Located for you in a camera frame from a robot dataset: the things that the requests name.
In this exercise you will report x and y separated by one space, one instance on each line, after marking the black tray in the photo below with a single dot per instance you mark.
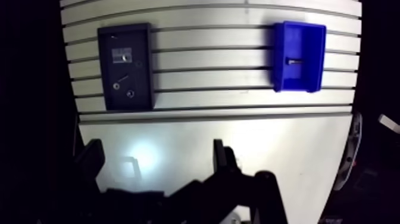
142 90

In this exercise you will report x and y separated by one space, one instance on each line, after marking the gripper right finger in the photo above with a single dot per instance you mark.
228 165

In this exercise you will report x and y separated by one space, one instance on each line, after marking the steel bolt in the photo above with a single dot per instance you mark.
293 61
116 86

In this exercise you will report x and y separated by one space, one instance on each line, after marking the blue bin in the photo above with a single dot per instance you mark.
282 75

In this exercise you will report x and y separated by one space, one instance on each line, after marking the pale holed strip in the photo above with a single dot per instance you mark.
351 147

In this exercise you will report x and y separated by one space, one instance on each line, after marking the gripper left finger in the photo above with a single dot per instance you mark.
93 156

